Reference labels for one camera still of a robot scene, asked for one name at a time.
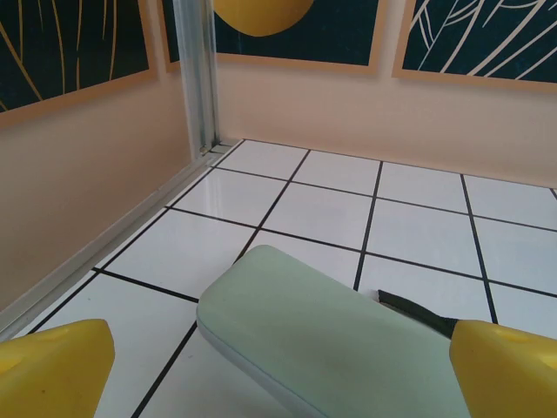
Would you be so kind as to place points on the aluminium corner post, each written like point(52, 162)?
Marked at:
point(198, 65)

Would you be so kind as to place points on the aluminium side rail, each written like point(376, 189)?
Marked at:
point(109, 239)

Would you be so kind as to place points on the wall panel orange oval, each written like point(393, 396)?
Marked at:
point(326, 30)

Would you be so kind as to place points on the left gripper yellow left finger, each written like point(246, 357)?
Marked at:
point(48, 374)

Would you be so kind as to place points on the mint green glasses case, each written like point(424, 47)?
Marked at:
point(304, 331)

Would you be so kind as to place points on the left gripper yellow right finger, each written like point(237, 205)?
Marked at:
point(509, 374)

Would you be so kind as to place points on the wall panel pink leaves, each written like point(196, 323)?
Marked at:
point(478, 35)

